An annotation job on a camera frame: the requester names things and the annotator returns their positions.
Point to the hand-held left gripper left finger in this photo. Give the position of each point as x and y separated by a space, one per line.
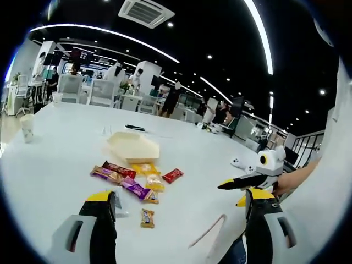
99 236

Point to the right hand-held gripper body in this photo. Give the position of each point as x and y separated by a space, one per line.
272 165

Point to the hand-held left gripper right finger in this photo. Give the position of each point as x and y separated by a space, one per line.
261 228

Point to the beige takeaway food container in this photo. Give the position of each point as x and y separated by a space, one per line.
134 148

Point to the white game controller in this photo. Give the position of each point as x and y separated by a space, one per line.
242 164

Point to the person's blue trousers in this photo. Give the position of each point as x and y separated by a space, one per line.
236 253

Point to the clear plastic packet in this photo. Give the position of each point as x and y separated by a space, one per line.
120 204

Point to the small gold snack packet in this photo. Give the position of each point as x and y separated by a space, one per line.
147 218

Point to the person's white shirt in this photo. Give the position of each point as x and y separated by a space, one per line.
319 214

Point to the brown purple snack packet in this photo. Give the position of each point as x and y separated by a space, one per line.
105 173

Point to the small orange snack packet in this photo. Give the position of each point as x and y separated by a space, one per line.
153 197

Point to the black monitor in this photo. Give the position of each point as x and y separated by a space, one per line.
237 105

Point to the dark red snack packet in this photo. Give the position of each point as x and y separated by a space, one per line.
119 169

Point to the yellow bread packet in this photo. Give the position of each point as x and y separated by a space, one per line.
155 182

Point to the yellow flat snack packet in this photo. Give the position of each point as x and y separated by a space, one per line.
145 168

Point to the black flat object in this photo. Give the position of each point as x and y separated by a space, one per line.
135 127

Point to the white mesh office chair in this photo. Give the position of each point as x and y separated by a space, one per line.
148 104
22 88
70 86
102 92

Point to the white paper cup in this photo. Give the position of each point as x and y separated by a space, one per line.
27 127

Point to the clear plastic cup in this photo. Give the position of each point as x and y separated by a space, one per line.
57 99

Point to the ceiling air conditioner vent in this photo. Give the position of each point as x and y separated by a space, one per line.
145 12

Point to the dark wall screen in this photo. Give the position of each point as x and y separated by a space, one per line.
79 56

